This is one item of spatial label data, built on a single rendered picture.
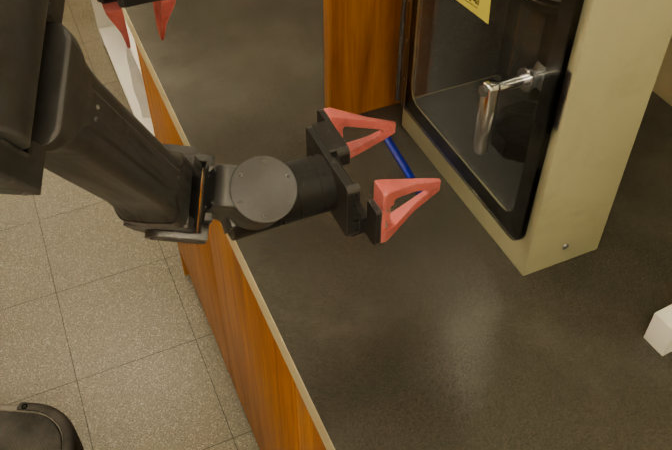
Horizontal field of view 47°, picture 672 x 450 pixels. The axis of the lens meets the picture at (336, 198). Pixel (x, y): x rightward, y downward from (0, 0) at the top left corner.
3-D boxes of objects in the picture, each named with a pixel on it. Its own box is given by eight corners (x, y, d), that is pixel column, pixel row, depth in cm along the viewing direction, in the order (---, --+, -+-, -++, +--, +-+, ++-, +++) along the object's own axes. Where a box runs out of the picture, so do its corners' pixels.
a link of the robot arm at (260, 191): (153, 149, 74) (144, 239, 72) (156, 120, 63) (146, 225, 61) (277, 163, 76) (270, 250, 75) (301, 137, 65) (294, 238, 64)
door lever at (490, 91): (520, 148, 84) (507, 134, 86) (536, 75, 77) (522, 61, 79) (478, 161, 82) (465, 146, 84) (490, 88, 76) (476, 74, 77)
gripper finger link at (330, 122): (386, 89, 81) (303, 111, 78) (419, 128, 76) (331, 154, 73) (384, 139, 85) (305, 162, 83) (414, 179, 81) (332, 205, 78)
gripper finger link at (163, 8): (184, 47, 103) (174, -18, 97) (131, 59, 101) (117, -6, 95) (171, 22, 108) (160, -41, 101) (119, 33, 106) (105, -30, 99)
